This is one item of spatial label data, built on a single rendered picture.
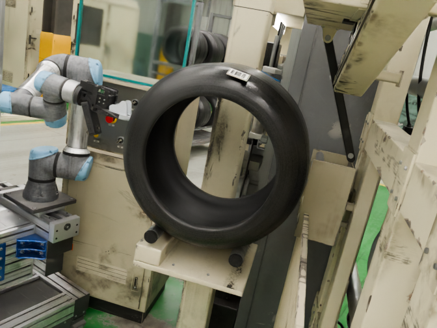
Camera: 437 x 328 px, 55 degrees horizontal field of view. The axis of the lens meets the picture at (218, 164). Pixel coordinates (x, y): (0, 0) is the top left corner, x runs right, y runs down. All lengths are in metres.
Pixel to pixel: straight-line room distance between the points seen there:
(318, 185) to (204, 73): 0.59
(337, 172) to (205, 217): 0.49
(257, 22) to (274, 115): 0.48
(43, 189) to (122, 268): 0.63
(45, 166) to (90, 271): 0.72
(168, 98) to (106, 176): 1.03
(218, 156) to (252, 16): 0.52
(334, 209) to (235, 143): 0.43
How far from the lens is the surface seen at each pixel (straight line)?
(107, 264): 2.37
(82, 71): 1.87
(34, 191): 2.01
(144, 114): 1.26
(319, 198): 1.54
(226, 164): 1.61
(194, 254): 1.51
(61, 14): 7.05
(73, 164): 1.93
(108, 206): 2.22
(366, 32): 0.97
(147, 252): 1.40
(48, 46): 7.07
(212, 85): 1.19
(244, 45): 1.55
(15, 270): 2.10
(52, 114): 1.55
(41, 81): 1.51
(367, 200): 1.57
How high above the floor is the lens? 1.52
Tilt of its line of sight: 16 degrees down
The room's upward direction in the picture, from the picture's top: 11 degrees clockwise
